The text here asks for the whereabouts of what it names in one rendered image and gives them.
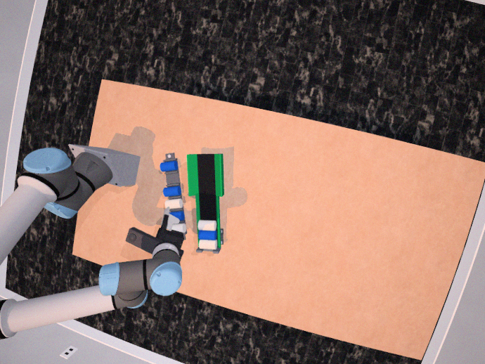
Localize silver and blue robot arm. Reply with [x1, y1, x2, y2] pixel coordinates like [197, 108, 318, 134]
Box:
[0, 148, 182, 339]

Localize blue cylinder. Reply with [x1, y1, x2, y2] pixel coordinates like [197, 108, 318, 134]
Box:
[170, 211, 185, 221]
[198, 230, 217, 240]
[163, 186, 181, 197]
[160, 161, 178, 171]

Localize white cylinder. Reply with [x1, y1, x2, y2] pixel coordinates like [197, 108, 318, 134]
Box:
[199, 240, 217, 249]
[198, 220, 216, 230]
[165, 199, 183, 209]
[169, 223, 186, 233]

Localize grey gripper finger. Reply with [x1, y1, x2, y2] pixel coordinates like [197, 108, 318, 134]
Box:
[161, 207, 180, 230]

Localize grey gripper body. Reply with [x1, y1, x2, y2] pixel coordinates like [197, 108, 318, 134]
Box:
[154, 228, 184, 261]

